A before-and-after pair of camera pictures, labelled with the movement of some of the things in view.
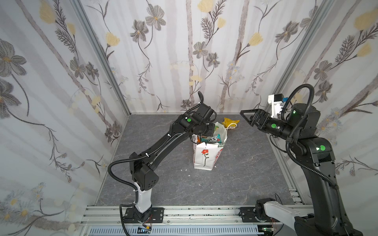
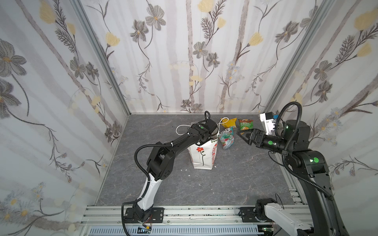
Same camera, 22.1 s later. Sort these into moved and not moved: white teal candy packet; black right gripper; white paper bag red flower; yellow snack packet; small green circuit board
Moved: white teal candy packet; black right gripper
Not moved: yellow snack packet; white paper bag red flower; small green circuit board
